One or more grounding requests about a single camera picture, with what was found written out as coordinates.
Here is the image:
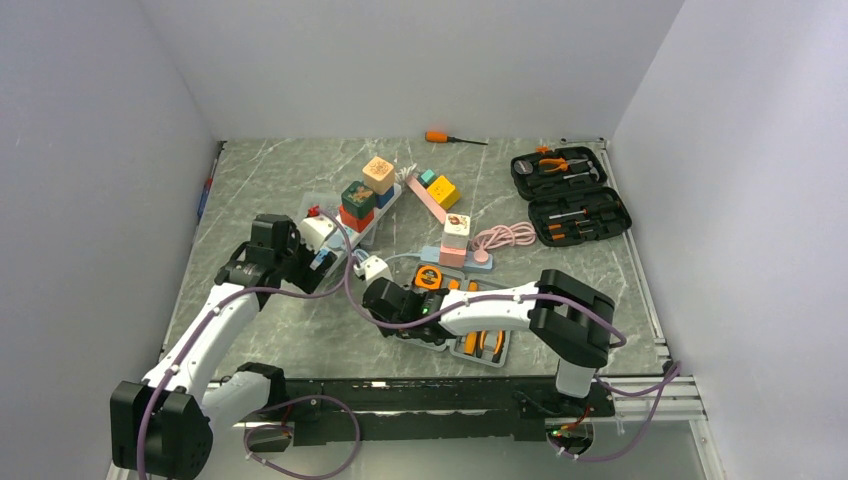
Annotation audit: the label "light blue cable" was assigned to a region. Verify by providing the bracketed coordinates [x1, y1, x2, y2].
[351, 248, 425, 280]

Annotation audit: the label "blue power strip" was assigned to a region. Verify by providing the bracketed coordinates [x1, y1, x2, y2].
[420, 246, 494, 273]

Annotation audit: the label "white power strip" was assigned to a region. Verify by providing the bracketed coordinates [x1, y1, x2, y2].
[298, 180, 401, 272]

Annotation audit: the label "grey tool tray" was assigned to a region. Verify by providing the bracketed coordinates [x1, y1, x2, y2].
[396, 263, 510, 367]

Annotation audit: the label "black tool case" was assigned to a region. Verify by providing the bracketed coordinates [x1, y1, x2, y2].
[510, 146, 633, 247]

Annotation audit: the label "clear screw box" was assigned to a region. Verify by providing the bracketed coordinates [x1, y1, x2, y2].
[296, 192, 379, 250]

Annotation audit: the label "pink cube plug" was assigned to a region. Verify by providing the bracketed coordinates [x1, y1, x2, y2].
[438, 245, 467, 269]

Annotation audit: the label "pink power strip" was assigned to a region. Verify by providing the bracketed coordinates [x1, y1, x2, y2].
[405, 173, 447, 224]

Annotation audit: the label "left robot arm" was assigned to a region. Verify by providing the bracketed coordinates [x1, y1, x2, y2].
[110, 214, 337, 479]

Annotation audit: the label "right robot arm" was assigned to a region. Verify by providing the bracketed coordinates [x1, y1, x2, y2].
[359, 269, 627, 415]

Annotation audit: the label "red cube plug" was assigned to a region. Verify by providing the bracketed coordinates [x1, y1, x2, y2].
[338, 206, 375, 233]

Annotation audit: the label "green cube plug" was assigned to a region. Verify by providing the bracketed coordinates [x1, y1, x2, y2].
[340, 181, 376, 220]

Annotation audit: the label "white cube plug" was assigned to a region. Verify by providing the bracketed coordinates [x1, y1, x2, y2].
[441, 213, 471, 249]

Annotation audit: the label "blue cube plug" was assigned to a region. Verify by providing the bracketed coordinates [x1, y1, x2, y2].
[375, 187, 395, 209]

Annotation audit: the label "yellow cube plug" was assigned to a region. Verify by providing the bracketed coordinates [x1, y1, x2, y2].
[427, 175, 461, 210]

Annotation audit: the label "beige cube plug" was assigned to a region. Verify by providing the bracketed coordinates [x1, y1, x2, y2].
[362, 156, 395, 195]

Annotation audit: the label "teal small plug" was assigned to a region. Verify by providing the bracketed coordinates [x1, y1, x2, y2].
[418, 169, 437, 188]

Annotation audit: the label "blue pen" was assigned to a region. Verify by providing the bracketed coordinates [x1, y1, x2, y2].
[196, 159, 218, 221]

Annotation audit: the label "orange pliers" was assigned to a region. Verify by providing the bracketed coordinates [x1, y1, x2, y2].
[457, 330, 508, 365]

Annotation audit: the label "orange screwdriver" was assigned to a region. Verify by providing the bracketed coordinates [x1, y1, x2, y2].
[425, 131, 487, 146]

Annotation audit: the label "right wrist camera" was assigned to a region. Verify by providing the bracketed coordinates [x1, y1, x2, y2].
[353, 255, 393, 286]

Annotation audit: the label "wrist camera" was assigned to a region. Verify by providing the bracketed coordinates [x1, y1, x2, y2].
[298, 205, 336, 252]
[353, 255, 393, 286]

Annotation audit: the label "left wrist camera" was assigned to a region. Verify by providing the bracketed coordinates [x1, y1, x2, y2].
[298, 205, 336, 252]

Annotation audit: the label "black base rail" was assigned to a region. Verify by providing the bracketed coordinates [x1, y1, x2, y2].
[245, 376, 615, 446]

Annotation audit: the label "pink coiled cable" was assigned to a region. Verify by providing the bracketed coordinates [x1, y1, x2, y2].
[470, 221, 538, 264]

